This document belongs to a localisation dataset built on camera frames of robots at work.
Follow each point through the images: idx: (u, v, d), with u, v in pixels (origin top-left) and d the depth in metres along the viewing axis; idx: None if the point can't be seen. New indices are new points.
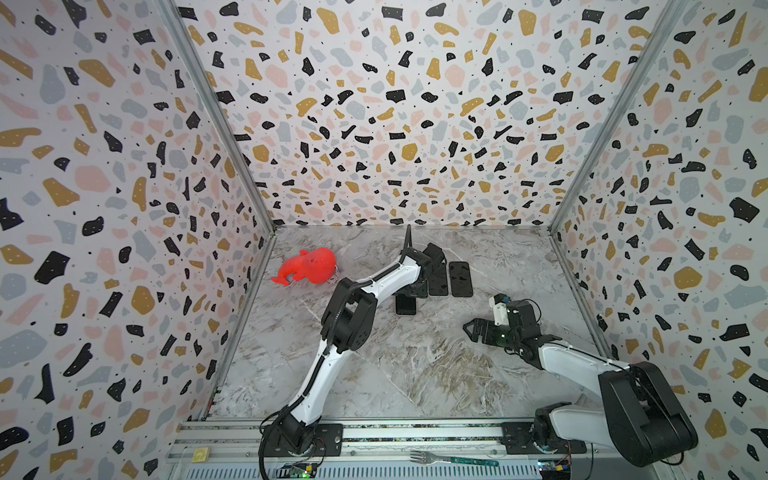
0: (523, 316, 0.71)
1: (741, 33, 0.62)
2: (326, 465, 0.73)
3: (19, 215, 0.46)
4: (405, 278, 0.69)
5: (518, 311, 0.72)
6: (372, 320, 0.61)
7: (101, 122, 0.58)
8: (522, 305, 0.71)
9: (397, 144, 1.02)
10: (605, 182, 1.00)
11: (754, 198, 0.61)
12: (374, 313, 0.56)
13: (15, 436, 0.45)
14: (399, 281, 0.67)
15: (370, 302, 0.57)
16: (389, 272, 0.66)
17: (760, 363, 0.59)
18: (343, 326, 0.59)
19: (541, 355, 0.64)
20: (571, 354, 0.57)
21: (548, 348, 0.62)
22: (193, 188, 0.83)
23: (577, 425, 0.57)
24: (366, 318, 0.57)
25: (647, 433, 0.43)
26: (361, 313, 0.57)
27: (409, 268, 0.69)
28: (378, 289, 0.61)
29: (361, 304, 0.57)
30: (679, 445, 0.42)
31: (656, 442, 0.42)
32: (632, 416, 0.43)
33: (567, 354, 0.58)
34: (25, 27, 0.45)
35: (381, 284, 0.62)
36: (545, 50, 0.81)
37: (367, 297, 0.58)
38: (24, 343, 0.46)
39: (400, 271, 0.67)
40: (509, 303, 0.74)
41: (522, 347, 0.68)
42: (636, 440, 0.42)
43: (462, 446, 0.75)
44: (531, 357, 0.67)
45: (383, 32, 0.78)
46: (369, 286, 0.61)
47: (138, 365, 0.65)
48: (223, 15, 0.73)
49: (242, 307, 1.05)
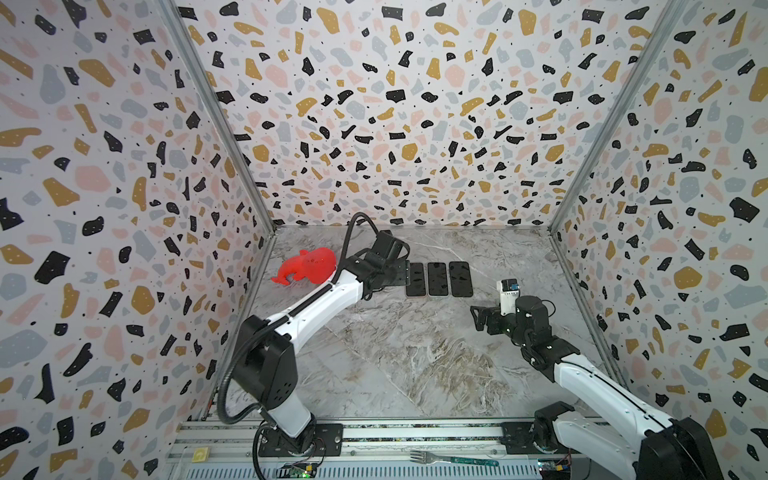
0: (536, 320, 0.63)
1: (741, 33, 0.62)
2: (326, 465, 0.73)
3: (19, 215, 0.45)
4: (338, 303, 0.54)
5: (531, 315, 0.64)
6: (291, 368, 0.46)
7: (101, 122, 0.58)
8: (536, 309, 0.62)
9: (397, 144, 1.02)
10: (605, 182, 1.00)
11: (754, 197, 0.61)
12: (293, 357, 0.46)
13: (15, 435, 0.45)
14: (329, 309, 0.52)
15: (282, 349, 0.42)
16: (316, 300, 0.51)
17: (760, 363, 0.59)
18: (260, 383, 0.43)
19: (557, 372, 0.58)
20: (597, 388, 0.52)
21: (567, 368, 0.57)
22: (193, 188, 0.83)
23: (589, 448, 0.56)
24: (280, 368, 0.43)
25: None
26: (273, 363, 0.42)
27: (343, 290, 0.54)
28: (298, 326, 0.46)
29: (270, 353, 0.42)
30: None
31: None
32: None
33: (592, 386, 0.52)
34: (25, 27, 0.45)
35: (302, 318, 0.48)
36: (545, 50, 0.81)
37: (278, 343, 0.43)
38: (24, 342, 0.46)
39: (331, 296, 0.52)
40: (521, 304, 0.65)
41: (532, 355, 0.62)
42: None
43: (462, 446, 0.75)
44: (543, 365, 0.61)
45: (383, 32, 0.78)
46: (283, 326, 0.46)
47: (138, 365, 0.65)
48: (223, 15, 0.73)
49: (242, 307, 1.05)
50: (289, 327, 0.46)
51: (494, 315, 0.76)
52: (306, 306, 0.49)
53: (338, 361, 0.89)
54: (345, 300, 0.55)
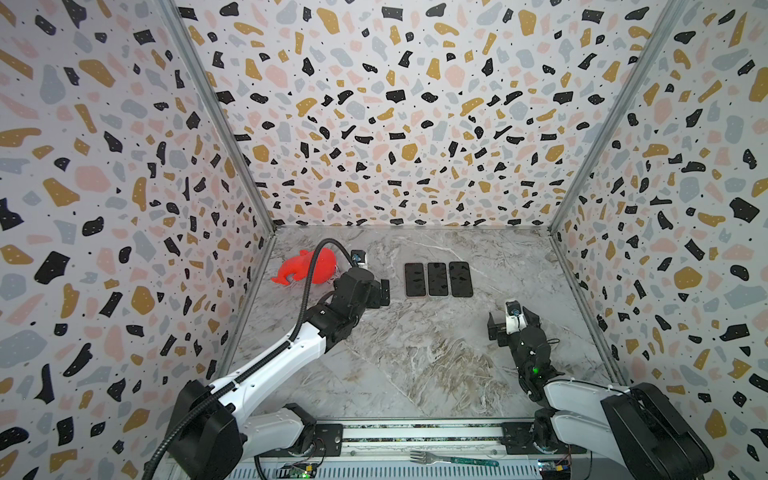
0: (539, 357, 0.66)
1: (741, 33, 0.62)
2: (326, 465, 0.73)
3: (19, 215, 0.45)
4: (298, 359, 0.50)
5: (534, 352, 0.67)
6: (233, 444, 0.41)
7: (101, 122, 0.58)
8: (540, 347, 0.66)
9: (397, 144, 1.02)
10: (605, 182, 1.00)
11: (754, 198, 0.61)
12: (236, 431, 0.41)
13: (15, 436, 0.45)
14: (288, 367, 0.49)
15: (223, 424, 0.38)
16: (270, 361, 0.47)
17: (760, 363, 0.59)
18: (194, 460, 0.39)
19: (547, 394, 0.64)
20: (575, 386, 0.58)
21: (552, 385, 0.62)
22: (193, 188, 0.83)
23: (586, 438, 0.56)
24: (218, 445, 0.38)
25: (660, 457, 0.42)
26: (212, 437, 0.37)
27: (302, 347, 0.50)
28: (243, 397, 0.42)
29: (209, 426, 0.38)
30: (694, 467, 0.41)
31: (672, 465, 0.41)
32: (640, 437, 0.43)
33: (568, 384, 0.60)
34: (25, 27, 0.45)
35: (249, 385, 0.43)
36: (545, 50, 0.81)
37: (220, 416, 0.39)
38: (24, 342, 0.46)
39: (287, 357, 0.48)
40: (526, 340, 0.67)
41: (528, 387, 0.68)
42: (650, 465, 0.41)
43: (462, 446, 0.75)
44: (537, 396, 0.67)
45: (383, 32, 0.78)
46: (227, 395, 0.42)
47: (138, 365, 0.65)
48: (223, 15, 0.73)
49: (242, 307, 1.05)
50: (234, 396, 0.42)
51: (499, 333, 0.82)
52: (257, 369, 0.45)
53: (338, 361, 0.89)
54: (307, 357, 0.52)
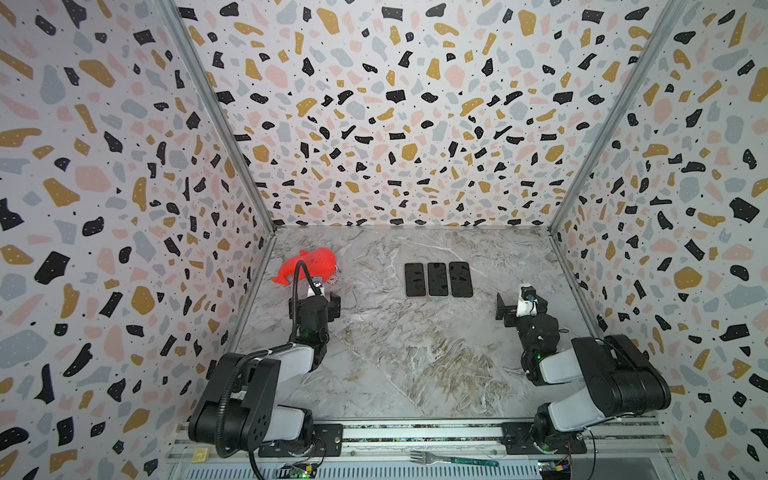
0: (546, 343, 0.68)
1: (741, 33, 0.62)
2: (326, 465, 0.73)
3: (19, 215, 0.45)
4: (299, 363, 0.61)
5: (543, 338, 0.69)
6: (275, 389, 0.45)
7: (101, 123, 0.58)
8: (549, 334, 0.68)
9: (397, 144, 1.02)
10: (605, 182, 1.00)
11: (754, 198, 0.61)
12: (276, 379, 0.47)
13: (15, 436, 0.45)
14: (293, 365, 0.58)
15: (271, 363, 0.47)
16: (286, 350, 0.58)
17: (760, 363, 0.59)
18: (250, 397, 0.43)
19: (542, 371, 0.68)
20: (560, 354, 0.62)
21: (544, 362, 0.68)
22: (193, 188, 0.83)
23: (572, 410, 0.58)
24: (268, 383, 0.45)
25: (618, 378, 0.47)
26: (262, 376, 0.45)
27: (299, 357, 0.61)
28: None
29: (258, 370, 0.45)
30: (648, 392, 0.45)
31: (626, 386, 0.46)
32: (602, 365, 0.48)
33: (556, 354, 0.63)
34: (25, 27, 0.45)
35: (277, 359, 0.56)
36: (545, 50, 0.81)
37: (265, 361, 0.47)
38: (24, 343, 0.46)
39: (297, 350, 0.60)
40: (537, 326, 0.70)
41: (528, 367, 0.72)
42: (608, 384, 0.46)
43: (462, 446, 0.75)
44: (535, 377, 0.71)
45: (383, 32, 0.78)
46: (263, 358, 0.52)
47: (138, 365, 0.65)
48: (223, 15, 0.73)
49: (242, 307, 1.05)
50: None
51: (509, 312, 0.83)
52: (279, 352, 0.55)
53: (338, 361, 0.89)
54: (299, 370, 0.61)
